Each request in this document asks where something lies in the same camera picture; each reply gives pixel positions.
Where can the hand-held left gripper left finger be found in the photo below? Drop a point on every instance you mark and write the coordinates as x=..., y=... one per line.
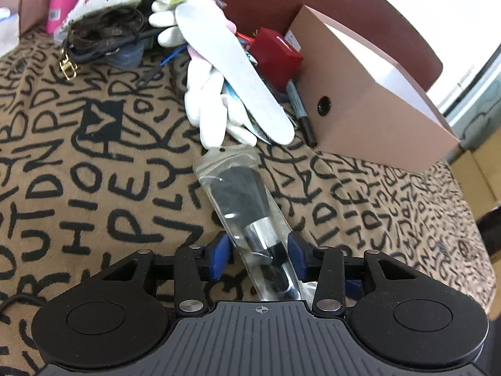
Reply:
x=219, y=258

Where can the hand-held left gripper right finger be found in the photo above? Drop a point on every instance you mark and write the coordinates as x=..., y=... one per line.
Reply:
x=295, y=256

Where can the makeup brush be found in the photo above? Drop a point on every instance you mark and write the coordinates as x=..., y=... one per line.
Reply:
x=238, y=192

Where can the letter-print brown blanket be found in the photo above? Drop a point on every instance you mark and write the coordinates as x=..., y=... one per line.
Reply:
x=98, y=203

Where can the dark marker pen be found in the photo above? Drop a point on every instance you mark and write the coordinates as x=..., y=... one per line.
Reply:
x=299, y=109

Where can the open brown cardboard box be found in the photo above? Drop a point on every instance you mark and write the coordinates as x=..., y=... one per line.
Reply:
x=372, y=125

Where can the white glove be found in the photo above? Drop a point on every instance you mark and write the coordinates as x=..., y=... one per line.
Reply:
x=207, y=98
x=164, y=19

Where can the white insole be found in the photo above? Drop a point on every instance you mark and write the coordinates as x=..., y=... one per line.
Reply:
x=235, y=66

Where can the red box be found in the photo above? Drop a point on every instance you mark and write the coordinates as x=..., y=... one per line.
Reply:
x=274, y=56

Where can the plain cardboard carton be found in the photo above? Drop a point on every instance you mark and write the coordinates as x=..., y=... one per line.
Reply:
x=481, y=172

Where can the blue round container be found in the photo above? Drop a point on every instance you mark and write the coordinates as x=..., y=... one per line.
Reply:
x=129, y=56

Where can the white patterned fabric pouch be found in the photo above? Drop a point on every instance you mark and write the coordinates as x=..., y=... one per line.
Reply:
x=98, y=0

